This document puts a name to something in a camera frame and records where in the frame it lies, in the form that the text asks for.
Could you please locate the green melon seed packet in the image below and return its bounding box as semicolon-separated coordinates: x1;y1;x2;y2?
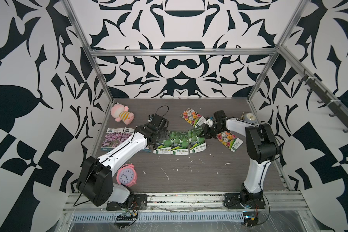
188;127;206;154
170;131;189;156
153;131;172;155

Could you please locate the mixed colour flower seed packet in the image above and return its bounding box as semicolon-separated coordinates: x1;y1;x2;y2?
180;108;206;128

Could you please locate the pink flower seed packet white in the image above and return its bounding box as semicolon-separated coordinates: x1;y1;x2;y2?
142;146;152;153

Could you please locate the orange flower seed packet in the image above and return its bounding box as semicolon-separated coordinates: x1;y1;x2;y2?
216;131;243;152

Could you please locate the pink flower seed packet teal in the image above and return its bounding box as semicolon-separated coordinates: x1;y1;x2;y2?
101;128;123;151

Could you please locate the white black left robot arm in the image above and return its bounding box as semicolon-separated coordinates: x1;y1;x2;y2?
76;115;169;208

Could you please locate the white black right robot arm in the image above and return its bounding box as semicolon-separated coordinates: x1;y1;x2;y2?
201;110;281;204

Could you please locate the pink striped plush toy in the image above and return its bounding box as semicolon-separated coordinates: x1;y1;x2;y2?
110;103;135;125

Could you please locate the small white round clock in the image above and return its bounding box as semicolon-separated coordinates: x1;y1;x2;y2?
241;112;257;124

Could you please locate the pink alarm clock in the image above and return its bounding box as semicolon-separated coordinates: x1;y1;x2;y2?
117;164;137;187

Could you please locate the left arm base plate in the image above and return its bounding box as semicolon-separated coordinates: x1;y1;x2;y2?
106;194;148;211

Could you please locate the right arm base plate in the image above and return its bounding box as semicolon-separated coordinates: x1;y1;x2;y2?
223;192;266;209

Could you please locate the left circuit board with wires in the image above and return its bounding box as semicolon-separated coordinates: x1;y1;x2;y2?
115;206;138;229

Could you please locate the circuit board with wires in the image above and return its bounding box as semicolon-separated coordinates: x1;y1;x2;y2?
115;206;138;229
242;212;259;228

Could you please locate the right circuit board with wires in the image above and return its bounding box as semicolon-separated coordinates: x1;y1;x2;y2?
242;212;259;228

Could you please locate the black wall hook rack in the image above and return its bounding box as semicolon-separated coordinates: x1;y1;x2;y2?
299;69;348;133

